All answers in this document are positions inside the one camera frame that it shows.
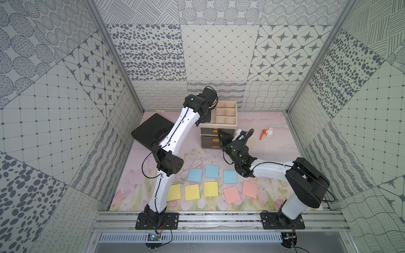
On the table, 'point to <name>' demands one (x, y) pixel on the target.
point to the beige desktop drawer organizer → (223, 117)
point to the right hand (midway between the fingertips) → (215, 132)
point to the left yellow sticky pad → (174, 193)
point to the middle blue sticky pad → (212, 171)
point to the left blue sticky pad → (194, 175)
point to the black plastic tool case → (154, 129)
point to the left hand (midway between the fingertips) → (208, 119)
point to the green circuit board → (153, 236)
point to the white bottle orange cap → (269, 133)
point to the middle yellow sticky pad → (192, 192)
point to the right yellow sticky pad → (211, 188)
